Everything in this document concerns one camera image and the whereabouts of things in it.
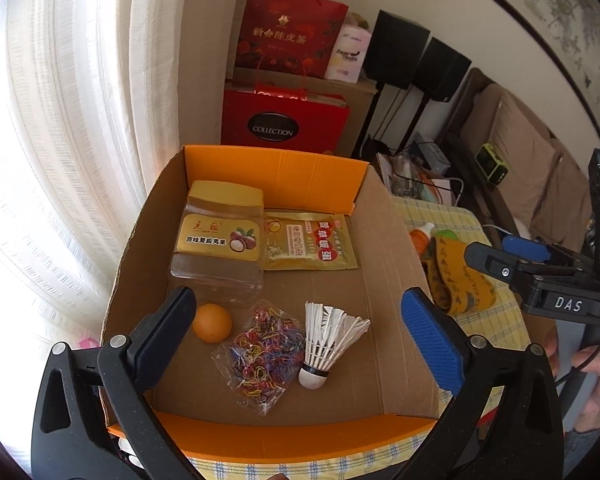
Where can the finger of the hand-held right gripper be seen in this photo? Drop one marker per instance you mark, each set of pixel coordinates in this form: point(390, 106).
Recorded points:
point(485, 257)
point(525, 247)

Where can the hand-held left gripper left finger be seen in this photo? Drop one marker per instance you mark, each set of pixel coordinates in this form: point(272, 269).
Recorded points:
point(162, 340)

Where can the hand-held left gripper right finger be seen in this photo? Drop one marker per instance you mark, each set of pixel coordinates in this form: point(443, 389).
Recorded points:
point(430, 340)

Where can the yellow patterned headband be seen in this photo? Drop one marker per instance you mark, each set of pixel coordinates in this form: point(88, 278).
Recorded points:
point(455, 280)

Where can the green oval deodorizer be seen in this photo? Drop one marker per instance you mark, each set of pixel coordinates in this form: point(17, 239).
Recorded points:
point(445, 235)

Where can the orange ball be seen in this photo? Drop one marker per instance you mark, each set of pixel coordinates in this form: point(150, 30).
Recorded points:
point(212, 324)

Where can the orange cardboard box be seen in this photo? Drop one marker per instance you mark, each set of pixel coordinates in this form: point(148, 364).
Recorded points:
point(380, 320)

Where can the orange bottle white cap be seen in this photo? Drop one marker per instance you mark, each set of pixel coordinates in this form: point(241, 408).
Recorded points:
point(422, 237)

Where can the bag of coloured rubber bands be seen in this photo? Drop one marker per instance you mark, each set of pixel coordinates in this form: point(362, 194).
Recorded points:
point(265, 355)

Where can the clear jar yellow lid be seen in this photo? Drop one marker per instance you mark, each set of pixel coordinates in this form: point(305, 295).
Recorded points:
point(215, 250)

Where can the white shuttlecock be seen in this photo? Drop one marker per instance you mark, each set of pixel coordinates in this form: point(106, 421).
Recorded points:
point(325, 345)

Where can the gold foil packet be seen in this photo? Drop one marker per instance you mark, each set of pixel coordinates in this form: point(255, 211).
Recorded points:
point(307, 242)

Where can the yellow checked tablecloth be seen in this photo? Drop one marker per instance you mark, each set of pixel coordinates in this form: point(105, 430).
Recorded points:
point(455, 212)

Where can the beige sofa cushion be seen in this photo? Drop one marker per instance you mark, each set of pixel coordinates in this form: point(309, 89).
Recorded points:
point(565, 195)
point(522, 145)

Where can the pink toy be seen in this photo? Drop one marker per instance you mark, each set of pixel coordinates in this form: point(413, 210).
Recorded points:
point(87, 342)

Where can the green portable radio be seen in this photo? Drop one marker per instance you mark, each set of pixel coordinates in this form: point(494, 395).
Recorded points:
point(492, 162)

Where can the pile of wrapped papers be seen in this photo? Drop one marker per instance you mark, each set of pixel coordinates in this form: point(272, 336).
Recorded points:
point(400, 175)

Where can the grey white box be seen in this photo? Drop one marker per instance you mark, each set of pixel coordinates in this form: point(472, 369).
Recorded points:
point(430, 152)

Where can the dark wooden sofa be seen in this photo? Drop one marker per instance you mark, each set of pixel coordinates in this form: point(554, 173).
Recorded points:
point(467, 120)

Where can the black speaker stand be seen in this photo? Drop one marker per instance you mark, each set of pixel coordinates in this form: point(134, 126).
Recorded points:
point(380, 115)
point(417, 120)

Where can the black speaker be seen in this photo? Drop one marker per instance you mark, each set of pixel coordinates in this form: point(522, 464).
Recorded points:
point(442, 67)
point(395, 50)

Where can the white sheer curtain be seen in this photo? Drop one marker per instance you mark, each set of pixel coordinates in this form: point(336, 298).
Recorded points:
point(80, 135)

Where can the framed ink painting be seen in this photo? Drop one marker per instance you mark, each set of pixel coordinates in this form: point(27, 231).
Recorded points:
point(565, 20)

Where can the bright red gift bag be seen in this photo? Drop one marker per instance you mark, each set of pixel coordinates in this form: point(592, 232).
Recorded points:
point(285, 120)

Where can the white tissue pack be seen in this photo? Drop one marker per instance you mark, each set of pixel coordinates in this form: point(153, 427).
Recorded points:
point(347, 55)

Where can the floral wrapped package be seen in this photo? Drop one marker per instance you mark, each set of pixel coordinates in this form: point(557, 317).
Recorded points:
point(357, 20)

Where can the dark red gift bag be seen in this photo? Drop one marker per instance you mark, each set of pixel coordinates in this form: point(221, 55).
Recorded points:
point(295, 35)

